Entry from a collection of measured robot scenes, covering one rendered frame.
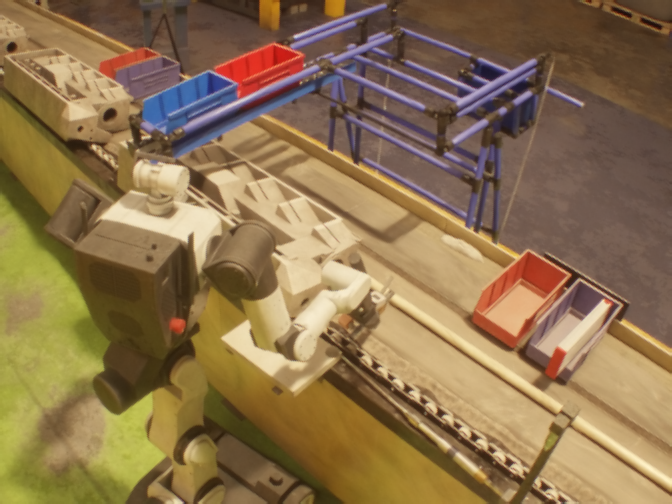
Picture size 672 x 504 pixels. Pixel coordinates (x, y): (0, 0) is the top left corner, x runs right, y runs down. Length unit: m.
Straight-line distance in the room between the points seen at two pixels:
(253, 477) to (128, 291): 1.21
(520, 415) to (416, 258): 0.77
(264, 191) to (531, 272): 1.01
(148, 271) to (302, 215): 1.06
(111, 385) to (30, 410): 1.43
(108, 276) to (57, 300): 2.11
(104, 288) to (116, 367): 0.29
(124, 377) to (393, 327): 0.93
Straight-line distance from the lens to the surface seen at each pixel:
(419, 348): 2.03
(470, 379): 1.98
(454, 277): 2.31
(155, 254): 1.27
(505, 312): 2.23
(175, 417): 1.78
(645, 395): 2.18
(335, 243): 2.07
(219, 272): 1.28
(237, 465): 2.38
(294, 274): 1.88
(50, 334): 3.23
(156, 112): 2.19
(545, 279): 2.31
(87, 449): 2.73
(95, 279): 1.33
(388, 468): 2.02
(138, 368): 1.52
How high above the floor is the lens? 2.21
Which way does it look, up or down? 39 degrees down
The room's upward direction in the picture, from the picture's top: 4 degrees clockwise
